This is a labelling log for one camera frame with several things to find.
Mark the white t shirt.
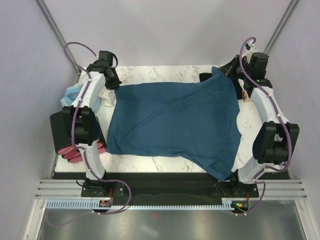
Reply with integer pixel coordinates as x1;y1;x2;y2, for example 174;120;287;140
78;73;121;107

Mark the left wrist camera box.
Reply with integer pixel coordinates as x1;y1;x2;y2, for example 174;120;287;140
98;50;119;69

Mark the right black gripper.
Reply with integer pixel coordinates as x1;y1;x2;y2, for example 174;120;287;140
218;55;252;81

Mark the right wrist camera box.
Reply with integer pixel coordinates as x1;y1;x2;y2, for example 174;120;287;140
249;52;269;78

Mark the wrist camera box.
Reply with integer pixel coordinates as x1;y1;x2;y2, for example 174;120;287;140
98;50;119;69
249;52;269;78

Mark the blue t shirt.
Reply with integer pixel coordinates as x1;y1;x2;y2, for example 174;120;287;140
106;67;242;181

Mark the white cable duct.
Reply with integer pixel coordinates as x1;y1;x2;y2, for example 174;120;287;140
46;199;248;211

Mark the small pink cube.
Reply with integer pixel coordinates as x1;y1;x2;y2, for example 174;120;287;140
242;93;252;103

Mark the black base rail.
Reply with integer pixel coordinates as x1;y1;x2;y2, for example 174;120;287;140
53;172;259;205

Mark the black pink drawer organizer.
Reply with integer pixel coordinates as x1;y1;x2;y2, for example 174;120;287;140
49;106;107;164

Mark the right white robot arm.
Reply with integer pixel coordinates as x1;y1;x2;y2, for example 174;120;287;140
219;52;300;197

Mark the folded black t shirt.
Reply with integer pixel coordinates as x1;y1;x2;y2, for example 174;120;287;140
199;72;243;100

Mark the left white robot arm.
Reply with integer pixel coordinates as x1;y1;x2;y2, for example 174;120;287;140
61;57;120;197

